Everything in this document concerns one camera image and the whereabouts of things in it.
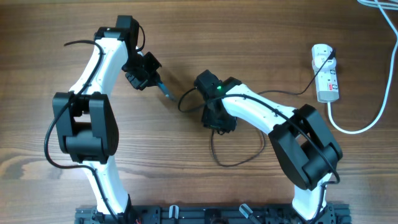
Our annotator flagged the white power strip cord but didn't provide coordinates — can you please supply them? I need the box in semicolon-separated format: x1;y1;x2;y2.
326;0;398;135

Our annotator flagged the white usb charger plug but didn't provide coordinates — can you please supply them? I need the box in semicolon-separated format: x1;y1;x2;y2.
312;55;336;72

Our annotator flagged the black usb charging cable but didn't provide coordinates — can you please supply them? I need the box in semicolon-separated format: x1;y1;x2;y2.
210;47;337;168

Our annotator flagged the turquoise screen smartphone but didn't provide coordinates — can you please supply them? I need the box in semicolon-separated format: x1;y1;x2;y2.
157;82;177;102

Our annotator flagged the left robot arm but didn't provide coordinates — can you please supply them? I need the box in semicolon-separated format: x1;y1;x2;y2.
44;16;170;222

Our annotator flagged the white power strip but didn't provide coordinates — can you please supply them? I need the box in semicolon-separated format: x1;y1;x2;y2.
312;44;339;103

